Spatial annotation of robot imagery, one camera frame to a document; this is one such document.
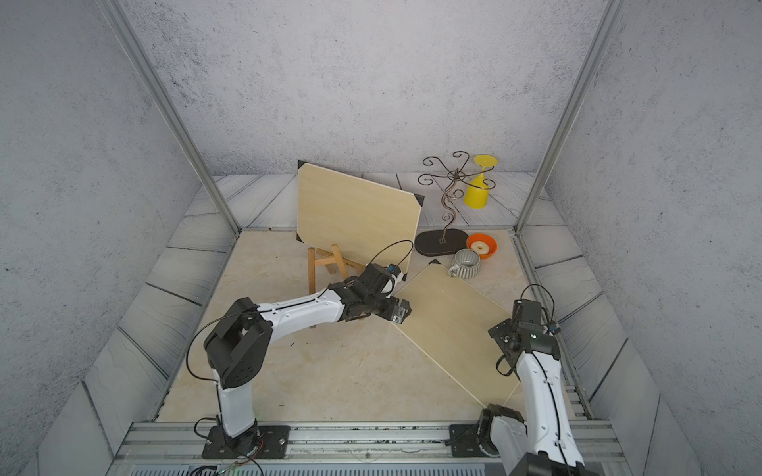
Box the light wooden canvas board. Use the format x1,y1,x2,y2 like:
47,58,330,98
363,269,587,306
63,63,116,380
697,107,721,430
297,163,425,273
399,260,527,406

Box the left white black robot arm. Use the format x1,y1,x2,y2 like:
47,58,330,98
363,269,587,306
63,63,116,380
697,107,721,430
202,263,411,459

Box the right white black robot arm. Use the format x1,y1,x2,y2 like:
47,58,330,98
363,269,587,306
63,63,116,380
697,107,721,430
476,299,593,475

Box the brown metal scroll stand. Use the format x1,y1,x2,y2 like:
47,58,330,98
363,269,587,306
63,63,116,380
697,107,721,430
414,150,480,257

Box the grey striped ceramic mug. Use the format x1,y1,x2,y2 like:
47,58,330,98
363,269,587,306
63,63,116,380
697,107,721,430
448,249,481,280

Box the orange bowl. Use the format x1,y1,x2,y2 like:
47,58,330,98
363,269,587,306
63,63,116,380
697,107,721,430
466,233,498,260

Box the yellow plastic goblet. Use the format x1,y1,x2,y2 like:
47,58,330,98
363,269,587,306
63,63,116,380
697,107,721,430
464,154,498,209

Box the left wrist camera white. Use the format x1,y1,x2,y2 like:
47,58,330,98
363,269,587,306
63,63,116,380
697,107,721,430
382,264,405,295

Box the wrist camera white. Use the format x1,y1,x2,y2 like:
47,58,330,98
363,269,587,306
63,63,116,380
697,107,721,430
545,321,561,335
382,264,405,295

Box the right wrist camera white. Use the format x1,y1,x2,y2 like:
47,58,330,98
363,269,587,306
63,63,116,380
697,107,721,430
545,321,561,335

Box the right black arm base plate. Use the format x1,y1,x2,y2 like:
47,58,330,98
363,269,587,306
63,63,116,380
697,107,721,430
444,424,494,458

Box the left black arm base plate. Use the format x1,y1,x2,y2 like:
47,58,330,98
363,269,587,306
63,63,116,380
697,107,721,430
202,424,291,459

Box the aluminium front rail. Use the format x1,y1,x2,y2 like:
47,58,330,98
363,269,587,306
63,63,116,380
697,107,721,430
103,419,638,476

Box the right aluminium frame post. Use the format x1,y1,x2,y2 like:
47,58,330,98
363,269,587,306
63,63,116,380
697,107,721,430
514,0,627,236

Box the aluminium frame post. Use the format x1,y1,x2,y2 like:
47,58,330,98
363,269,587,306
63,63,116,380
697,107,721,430
514,0,627,236
96,0,242,236

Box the left aluminium frame post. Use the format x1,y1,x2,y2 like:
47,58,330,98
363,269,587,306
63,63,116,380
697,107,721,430
96,0,242,236

